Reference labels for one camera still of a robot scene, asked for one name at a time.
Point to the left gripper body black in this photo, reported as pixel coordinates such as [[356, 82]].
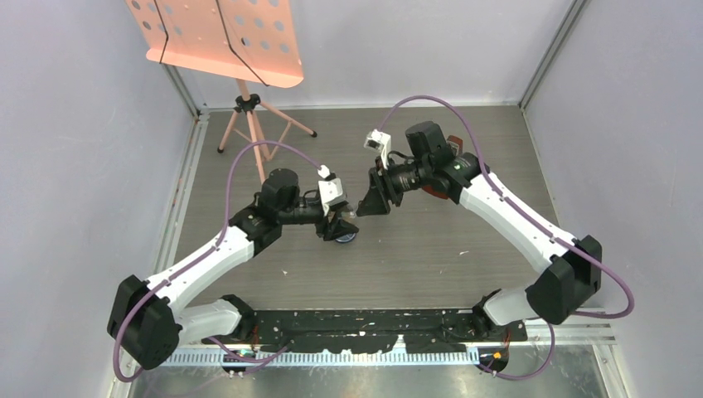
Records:
[[322, 226]]

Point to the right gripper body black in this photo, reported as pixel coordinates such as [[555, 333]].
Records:
[[402, 178]]

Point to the blue round pill box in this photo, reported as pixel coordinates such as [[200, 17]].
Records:
[[347, 238]]

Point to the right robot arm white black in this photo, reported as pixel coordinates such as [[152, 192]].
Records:
[[568, 276]]

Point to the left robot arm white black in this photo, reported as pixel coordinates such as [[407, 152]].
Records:
[[150, 318]]

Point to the pink music stand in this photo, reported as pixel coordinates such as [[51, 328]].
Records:
[[247, 41]]

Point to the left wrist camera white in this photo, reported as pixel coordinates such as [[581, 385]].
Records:
[[332, 193]]

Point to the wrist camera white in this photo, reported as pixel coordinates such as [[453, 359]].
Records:
[[332, 193], [380, 143]]

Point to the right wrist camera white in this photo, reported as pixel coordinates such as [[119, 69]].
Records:
[[380, 143]]

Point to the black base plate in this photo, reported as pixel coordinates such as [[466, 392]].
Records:
[[368, 331]]

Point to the aluminium rail frame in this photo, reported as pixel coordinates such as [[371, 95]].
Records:
[[177, 205]]

